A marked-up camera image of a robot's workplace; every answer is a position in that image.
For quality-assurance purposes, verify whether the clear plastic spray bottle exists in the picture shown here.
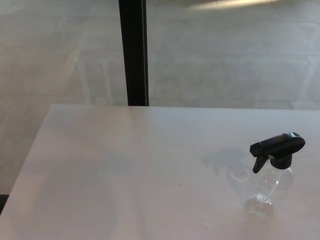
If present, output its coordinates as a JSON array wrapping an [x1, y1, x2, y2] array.
[[245, 155, 294, 216]]

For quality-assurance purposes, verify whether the black trigger spray lid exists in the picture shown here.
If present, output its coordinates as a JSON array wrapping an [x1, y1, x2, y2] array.
[[249, 131, 306, 174]]

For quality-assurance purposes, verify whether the black vertical window frame post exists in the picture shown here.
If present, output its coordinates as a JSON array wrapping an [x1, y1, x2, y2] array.
[[118, 0, 150, 107]]

